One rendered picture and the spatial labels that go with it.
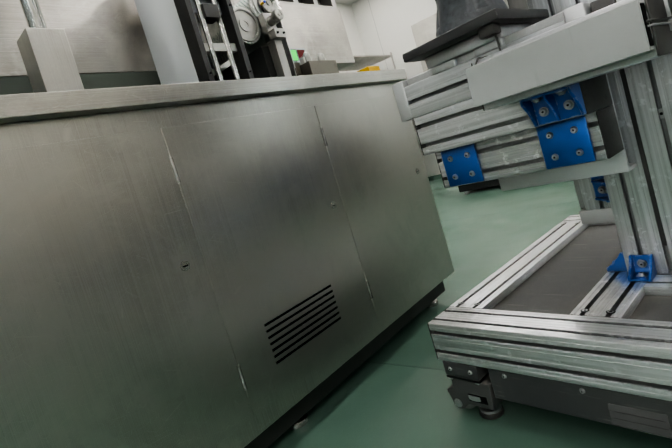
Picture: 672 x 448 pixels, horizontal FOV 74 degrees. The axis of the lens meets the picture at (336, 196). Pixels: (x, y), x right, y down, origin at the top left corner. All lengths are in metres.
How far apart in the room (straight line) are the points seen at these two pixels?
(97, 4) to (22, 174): 1.00
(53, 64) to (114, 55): 0.42
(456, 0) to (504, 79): 0.25
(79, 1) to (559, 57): 1.48
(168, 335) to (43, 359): 0.21
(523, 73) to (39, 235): 0.84
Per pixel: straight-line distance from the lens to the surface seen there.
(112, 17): 1.82
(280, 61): 1.64
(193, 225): 1.02
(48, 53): 1.38
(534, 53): 0.78
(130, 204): 0.97
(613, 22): 0.75
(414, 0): 6.60
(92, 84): 1.69
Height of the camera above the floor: 0.64
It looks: 4 degrees down
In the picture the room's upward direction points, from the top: 17 degrees counter-clockwise
